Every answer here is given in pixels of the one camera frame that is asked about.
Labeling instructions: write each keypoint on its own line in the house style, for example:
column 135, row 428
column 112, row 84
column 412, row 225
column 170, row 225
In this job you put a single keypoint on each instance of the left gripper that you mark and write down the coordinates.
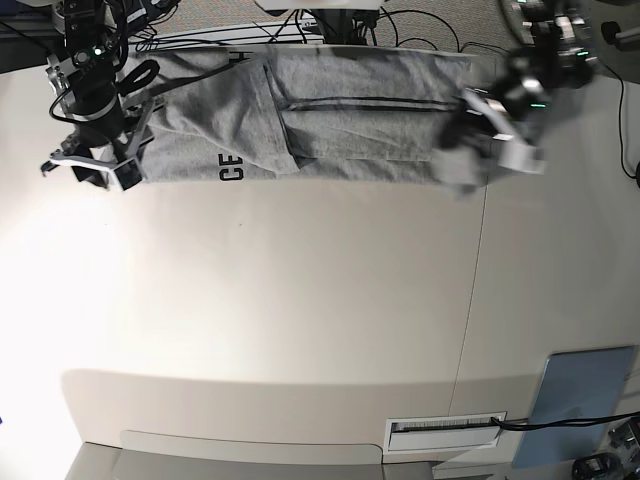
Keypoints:
column 480, row 118

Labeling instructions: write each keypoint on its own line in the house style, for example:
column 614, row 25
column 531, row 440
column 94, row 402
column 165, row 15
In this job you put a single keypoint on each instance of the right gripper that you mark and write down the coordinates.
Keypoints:
column 92, row 164

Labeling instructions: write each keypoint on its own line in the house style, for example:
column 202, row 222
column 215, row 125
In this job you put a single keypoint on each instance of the grey T-shirt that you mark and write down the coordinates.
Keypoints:
column 339, row 113

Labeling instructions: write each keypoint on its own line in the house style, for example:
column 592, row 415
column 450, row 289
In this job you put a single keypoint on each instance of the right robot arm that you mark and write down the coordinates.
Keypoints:
column 108, row 107

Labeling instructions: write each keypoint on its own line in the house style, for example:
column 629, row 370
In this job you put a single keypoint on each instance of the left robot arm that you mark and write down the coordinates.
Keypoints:
column 554, row 51

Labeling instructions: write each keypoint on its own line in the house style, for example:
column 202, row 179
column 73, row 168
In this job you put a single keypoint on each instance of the blue-grey board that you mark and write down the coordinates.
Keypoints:
column 574, row 385

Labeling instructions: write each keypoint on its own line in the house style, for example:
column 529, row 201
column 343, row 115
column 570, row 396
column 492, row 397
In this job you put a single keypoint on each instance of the black device on floor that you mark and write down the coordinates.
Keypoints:
column 598, row 466

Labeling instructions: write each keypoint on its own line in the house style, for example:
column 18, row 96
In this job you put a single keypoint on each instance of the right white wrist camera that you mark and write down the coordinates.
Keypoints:
column 127, row 174

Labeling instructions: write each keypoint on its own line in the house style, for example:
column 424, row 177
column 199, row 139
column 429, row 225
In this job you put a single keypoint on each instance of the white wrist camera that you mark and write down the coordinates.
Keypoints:
column 522, row 158
column 127, row 174

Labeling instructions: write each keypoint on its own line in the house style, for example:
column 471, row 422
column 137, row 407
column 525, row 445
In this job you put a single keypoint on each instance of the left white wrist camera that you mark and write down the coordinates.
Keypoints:
column 522, row 158

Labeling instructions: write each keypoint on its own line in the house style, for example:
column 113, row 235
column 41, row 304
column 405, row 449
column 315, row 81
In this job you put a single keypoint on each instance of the white cable grommet slot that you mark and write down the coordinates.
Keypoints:
column 441, row 434

